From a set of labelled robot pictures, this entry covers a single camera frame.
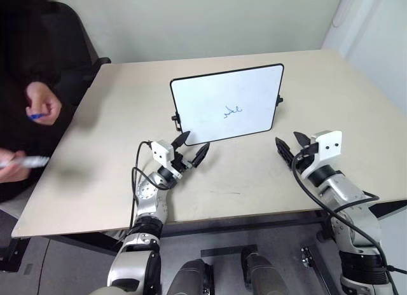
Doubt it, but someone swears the black office chair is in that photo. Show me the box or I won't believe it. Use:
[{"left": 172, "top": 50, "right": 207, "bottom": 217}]
[{"left": 39, "top": 1, "right": 113, "bottom": 107}]

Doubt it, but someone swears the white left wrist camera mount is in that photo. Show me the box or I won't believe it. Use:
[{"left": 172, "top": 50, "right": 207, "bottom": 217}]
[{"left": 151, "top": 139, "right": 184, "bottom": 178}]

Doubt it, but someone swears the black table frame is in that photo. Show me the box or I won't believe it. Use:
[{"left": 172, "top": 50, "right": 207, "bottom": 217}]
[{"left": 0, "top": 198, "right": 407, "bottom": 274}]

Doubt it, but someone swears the person in black clothing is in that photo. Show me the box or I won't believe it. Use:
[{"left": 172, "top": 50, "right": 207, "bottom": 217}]
[{"left": 0, "top": 0, "right": 84, "bottom": 204}]

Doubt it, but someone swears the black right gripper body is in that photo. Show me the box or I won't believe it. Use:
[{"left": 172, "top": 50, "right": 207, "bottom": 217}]
[{"left": 293, "top": 142, "right": 319, "bottom": 175}]

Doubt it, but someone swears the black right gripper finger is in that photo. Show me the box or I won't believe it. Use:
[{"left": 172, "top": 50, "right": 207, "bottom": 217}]
[
  {"left": 275, "top": 137, "right": 298, "bottom": 170},
  {"left": 293, "top": 131, "right": 312, "bottom": 149}
]

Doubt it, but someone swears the black floor strip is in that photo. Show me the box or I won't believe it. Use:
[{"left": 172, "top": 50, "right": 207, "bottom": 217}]
[{"left": 200, "top": 244, "right": 259, "bottom": 259}]

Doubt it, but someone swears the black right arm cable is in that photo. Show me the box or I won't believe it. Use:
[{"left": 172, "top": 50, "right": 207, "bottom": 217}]
[{"left": 291, "top": 145, "right": 407, "bottom": 295}]

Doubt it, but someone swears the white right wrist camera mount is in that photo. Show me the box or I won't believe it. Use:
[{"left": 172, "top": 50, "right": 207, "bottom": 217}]
[{"left": 300, "top": 130, "right": 343, "bottom": 179}]

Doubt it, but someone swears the dark grey rounded shape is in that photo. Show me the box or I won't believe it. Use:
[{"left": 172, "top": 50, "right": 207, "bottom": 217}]
[
  {"left": 167, "top": 258, "right": 215, "bottom": 295},
  {"left": 240, "top": 246, "right": 289, "bottom": 295}
]

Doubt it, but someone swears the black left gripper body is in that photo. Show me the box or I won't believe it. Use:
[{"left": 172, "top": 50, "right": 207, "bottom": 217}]
[{"left": 170, "top": 144, "right": 195, "bottom": 175}]

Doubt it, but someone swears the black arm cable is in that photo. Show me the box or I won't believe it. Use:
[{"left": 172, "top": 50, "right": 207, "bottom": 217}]
[
  {"left": 129, "top": 141, "right": 154, "bottom": 233},
  {"left": 291, "top": 145, "right": 407, "bottom": 295}
]

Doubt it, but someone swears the black-framed tabletop whiteboard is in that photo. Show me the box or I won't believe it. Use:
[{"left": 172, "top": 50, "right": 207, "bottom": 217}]
[{"left": 169, "top": 63, "right": 285, "bottom": 147}]

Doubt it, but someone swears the person's left hand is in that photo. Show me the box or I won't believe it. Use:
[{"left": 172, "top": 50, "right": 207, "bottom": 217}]
[{"left": 24, "top": 81, "right": 63, "bottom": 127}]

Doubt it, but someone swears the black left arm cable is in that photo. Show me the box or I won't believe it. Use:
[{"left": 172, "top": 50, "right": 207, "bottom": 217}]
[{"left": 129, "top": 141, "right": 154, "bottom": 233}]

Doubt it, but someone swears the white wall fixture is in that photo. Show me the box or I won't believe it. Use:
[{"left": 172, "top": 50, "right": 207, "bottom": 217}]
[{"left": 331, "top": 0, "right": 354, "bottom": 29}]

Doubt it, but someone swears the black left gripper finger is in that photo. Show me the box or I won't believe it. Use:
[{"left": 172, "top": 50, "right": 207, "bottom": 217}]
[
  {"left": 191, "top": 142, "right": 211, "bottom": 168},
  {"left": 172, "top": 131, "right": 192, "bottom": 148}
]

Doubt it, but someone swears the person's right hand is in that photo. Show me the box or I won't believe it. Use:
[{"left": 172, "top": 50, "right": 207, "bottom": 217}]
[{"left": 0, "top": 148, "right": 33, "bottom": 184}]

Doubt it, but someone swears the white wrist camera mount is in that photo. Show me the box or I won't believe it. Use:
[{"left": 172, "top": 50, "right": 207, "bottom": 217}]
[
  {"left": 151, "top": 139, "right": 184, "bottom": 178},
  {"left": 300, "top": 130, "right": 343, "bottom": 179}
]

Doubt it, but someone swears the grey metal floor bracket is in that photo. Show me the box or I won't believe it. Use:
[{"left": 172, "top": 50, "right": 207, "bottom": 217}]
[{"left": 300, "top": 245, "right": 333, "bottom": 295}]

